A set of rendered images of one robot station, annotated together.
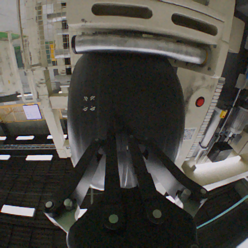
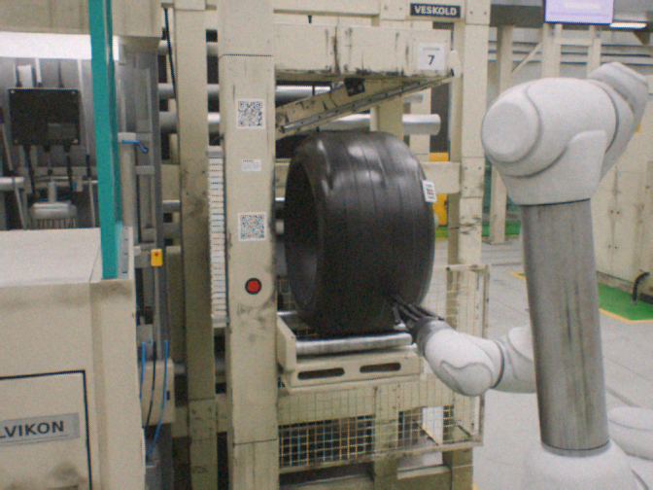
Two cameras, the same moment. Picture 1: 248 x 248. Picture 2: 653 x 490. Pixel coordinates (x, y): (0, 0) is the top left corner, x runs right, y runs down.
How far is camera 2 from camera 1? 1.62 m
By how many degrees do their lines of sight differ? 47
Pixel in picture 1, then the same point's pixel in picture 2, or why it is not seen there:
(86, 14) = (404, 363)
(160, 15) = (354, 370)
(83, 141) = (421, 283)
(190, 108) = (266, 273)
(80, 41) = (407, 341)
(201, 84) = (261, 310)
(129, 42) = (371, 344)
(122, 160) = (395, 270)
